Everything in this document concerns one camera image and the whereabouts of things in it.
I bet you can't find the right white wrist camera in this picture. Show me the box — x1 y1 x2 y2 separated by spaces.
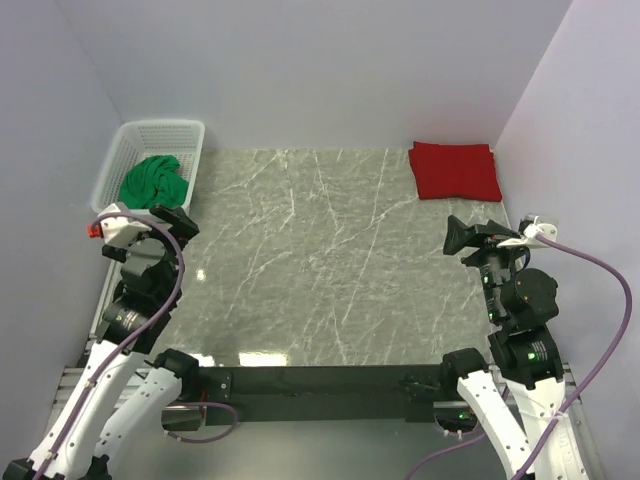
498 214 559 249

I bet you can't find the folded red t-shirt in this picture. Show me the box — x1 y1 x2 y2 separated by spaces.
408 142 503 202

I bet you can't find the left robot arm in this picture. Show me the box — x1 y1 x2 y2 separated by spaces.
2 203 200 479

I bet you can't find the green t-shirt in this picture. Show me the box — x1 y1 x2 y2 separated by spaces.
119 155 189 209

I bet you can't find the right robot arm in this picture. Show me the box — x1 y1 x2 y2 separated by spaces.
438 215 588 479

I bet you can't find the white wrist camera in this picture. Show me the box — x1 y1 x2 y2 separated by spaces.
498 214 559 249
87 216 151 248

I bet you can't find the black base beam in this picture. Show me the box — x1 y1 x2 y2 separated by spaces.
178 364 467 423

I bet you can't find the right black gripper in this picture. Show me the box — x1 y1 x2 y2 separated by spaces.
441 212 533 321

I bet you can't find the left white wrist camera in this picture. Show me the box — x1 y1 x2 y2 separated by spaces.
87 216 151 248

